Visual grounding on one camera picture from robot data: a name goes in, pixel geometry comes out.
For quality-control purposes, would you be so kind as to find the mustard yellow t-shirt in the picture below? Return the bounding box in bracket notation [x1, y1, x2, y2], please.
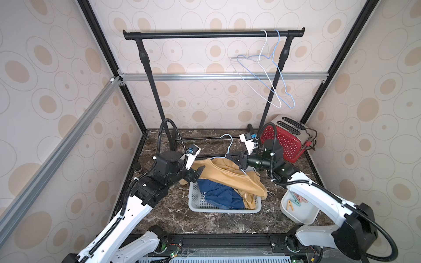
[191, 158, 268, 209]

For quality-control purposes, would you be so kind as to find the navy blue t-shirt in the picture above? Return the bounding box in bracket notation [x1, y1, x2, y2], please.
[197, 179, 245, 210]

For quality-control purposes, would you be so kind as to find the yellow plastic clothespin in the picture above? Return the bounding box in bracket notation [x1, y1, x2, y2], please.
[287, 199, 294, 211]

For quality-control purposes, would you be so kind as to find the teal plastic clothespin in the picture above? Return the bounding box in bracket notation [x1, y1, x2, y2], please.
[289, 194, 301, 207]

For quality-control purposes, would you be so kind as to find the pink plastic clothespin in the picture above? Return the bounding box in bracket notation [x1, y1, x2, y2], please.
[293, 193, 308, 204]

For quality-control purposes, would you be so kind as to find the white wire hanger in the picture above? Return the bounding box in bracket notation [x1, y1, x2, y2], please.
[228, 37, 278, 105]

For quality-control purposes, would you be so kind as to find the light blue plastic hanger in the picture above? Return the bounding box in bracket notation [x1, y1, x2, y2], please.
[235, 29, 296, 109]

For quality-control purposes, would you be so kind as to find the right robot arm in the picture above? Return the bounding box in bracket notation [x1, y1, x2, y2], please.
[226, 139, 378, 260]

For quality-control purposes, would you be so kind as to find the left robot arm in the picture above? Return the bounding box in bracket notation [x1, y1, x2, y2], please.
[63, 145, 204, 263]

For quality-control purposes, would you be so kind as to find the white plastic basket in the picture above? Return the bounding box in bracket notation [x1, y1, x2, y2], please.
[189, 183, 262, 214]

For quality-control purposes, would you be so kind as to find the red polka dot toaster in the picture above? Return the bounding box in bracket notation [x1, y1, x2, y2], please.
[272, 115, 318, 163]

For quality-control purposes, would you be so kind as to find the white plastic bin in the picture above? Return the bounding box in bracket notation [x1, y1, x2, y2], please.
[280, 190, 320, 225]

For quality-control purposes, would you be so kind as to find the black clothes rack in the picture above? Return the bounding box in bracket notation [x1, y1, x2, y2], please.
[123, 28, 305, 129]

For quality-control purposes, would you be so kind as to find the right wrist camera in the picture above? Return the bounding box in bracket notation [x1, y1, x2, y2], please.
[239, 132, 259, 156]

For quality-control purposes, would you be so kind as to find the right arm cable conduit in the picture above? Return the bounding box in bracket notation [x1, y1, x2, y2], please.
[258, 122, 399, 263]

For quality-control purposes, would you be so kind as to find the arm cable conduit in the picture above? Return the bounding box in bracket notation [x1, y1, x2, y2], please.
[78, 118, 187, 263]
[258, 122, 399, 263]

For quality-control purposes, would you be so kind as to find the black toaster power cable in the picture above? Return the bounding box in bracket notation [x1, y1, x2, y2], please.
[302, 127, 319, 152]

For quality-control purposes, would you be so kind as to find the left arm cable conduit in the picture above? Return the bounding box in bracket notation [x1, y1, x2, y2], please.
[78, 118, 187, 263]

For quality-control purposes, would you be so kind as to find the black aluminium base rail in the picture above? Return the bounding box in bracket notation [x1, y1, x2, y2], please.
[91, 229, 369, 263]

